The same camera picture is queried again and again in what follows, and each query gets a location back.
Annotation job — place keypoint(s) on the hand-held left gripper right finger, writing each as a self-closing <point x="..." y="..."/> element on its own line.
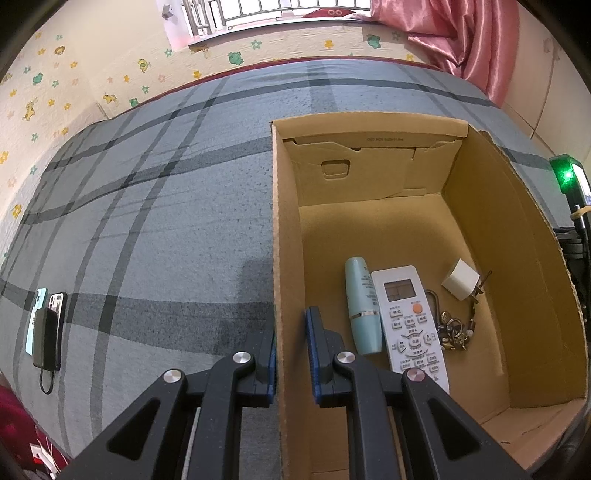
<point x="315" y="364"/>

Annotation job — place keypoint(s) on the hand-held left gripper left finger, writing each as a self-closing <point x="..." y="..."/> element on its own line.
<point x="271" y="369"/>

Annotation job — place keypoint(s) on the teal cosmetic bottle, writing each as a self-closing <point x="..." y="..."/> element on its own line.
<point x="362" y="304"/>

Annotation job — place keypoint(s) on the white remote control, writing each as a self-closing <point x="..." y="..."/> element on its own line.
<point x="406" y="323"/>

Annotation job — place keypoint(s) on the cardboard box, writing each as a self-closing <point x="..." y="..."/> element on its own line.
<point x="392" y="230"/>

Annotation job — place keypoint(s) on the small white charger cube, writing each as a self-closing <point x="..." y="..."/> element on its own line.
<point x="461" y="279"/>

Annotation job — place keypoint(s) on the grey plaid blanket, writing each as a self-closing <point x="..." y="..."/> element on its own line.
<point x="161" y="221"/>

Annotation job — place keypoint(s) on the black and white smartphone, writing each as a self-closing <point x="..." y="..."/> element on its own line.
<point x="57" y="302"/>

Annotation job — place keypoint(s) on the black power bank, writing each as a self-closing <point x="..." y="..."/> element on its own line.
<point x="46" y="339"/>

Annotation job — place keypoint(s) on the teal smartphone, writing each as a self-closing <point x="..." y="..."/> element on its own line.
<point x="39" y="297"/>

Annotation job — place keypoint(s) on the white power strip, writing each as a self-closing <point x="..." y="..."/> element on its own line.
<point x="44" y="459"/>

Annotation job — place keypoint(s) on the dark red cloth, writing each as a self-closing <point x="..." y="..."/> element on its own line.
<point x="16" y="415"/>

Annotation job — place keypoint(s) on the black tripod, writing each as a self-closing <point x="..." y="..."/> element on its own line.
<point x="570" y="240"/>

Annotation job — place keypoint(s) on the black device with green light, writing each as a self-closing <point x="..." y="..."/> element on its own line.
<point x="565" y="173"/>

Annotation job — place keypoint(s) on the grey window sill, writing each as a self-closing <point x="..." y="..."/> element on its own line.
<point x="258" y="28"/>

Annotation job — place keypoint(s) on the red object with round eyes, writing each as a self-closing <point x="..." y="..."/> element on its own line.
<point x="330" y="12"/>

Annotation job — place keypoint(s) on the metal window railing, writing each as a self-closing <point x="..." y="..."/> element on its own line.
<point x="198" y="16"/>

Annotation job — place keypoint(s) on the pink satin curtain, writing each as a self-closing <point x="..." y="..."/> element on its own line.
<point x="461" y="32"/>

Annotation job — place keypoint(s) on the beige wardrobe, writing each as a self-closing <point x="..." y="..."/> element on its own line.
<point x="545" y="83"/>

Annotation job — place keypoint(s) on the small grey wall bracket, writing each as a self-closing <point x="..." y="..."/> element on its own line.
<point x="167" y="11"/>

